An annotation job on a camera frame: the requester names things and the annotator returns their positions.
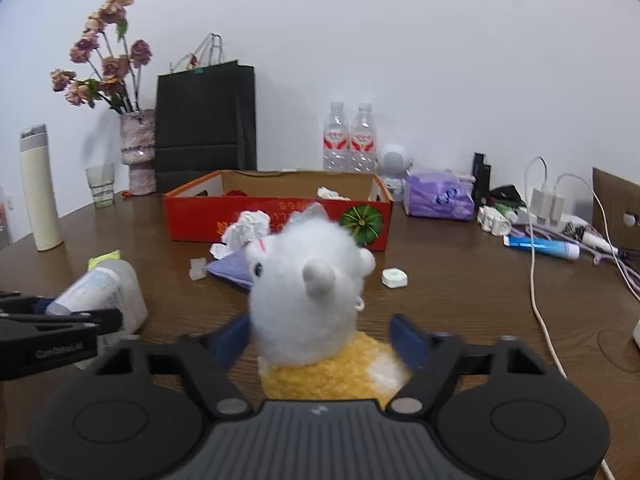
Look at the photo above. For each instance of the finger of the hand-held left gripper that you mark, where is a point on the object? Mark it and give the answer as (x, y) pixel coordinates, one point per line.
(100, 320)
(35, 304)

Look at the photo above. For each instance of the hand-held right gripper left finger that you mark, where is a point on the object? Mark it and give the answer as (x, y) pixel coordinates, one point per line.
(231, 341)

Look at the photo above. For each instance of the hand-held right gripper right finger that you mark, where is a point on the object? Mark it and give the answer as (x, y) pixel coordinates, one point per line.
(406, 338)

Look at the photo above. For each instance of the white and yellow plush toy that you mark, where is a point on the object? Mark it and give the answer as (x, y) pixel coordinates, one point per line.
(305, 285)

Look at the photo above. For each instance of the white tissue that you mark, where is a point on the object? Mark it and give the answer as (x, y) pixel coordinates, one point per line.
(249, 227)
(328, 193)

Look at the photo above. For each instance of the red cardboard box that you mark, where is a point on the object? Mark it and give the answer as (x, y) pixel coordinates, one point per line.
(280, 212)

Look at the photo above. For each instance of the small white square case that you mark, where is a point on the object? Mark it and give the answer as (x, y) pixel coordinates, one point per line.
(395, 277)

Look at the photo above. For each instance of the purple cloth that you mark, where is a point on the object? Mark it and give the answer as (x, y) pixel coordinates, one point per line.
(230, 267)

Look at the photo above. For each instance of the small translucent cap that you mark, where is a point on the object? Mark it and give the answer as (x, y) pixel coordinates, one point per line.
(197, 268)

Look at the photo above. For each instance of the cream thermos bottle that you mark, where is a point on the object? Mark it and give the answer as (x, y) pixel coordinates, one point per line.
(40, 195)

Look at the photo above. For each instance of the clear drinking glass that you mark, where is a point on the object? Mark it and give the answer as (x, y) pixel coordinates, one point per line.
(101, 185)

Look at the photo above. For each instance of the strip of small white bottles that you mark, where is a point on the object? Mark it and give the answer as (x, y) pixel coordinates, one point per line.
(492, 220)

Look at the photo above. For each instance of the purple tissue pack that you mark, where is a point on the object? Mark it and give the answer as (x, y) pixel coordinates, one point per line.
(437, 195)

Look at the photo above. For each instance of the blue tube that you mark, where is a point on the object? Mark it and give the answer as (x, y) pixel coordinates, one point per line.
(542, 248)

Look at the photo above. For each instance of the white and red packet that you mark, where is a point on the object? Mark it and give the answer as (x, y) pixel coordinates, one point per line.
(462, 176)

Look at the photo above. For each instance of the white robot-shaped speaker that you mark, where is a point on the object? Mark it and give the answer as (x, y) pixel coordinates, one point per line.
(394, 165)

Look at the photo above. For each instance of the black upright block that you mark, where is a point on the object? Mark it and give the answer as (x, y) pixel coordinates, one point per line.
(482, 175)

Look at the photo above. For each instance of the white power strip with chargers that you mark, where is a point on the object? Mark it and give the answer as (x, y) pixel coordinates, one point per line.
(547, 207)

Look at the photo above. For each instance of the clear water bottle red label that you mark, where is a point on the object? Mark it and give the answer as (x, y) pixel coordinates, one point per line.
(335, 135)
(363, 135)

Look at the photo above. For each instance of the white pen-shaped device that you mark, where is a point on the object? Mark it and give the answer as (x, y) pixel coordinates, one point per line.
(597, 241)

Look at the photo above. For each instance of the black paper bag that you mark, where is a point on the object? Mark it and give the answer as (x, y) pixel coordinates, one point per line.
(205, 120)

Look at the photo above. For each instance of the dried pink flowers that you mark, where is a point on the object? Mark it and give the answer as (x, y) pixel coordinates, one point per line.
(107, 65)

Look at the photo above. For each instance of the brown cardboard piece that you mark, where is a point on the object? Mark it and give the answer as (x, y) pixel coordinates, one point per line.
(612, 195)

